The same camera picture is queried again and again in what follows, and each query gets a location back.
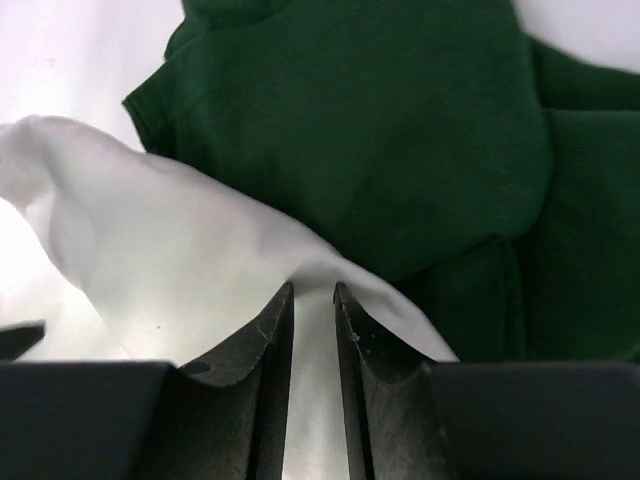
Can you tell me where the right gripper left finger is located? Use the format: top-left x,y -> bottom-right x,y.
1,285 -> 294,479

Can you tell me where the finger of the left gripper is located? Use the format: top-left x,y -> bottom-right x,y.
0,320 -> 46,361

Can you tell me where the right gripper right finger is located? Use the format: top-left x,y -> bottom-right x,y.
334,285 -> 639,479

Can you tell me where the white and green t-shirt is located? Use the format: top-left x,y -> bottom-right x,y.
1,1 -> 639,363

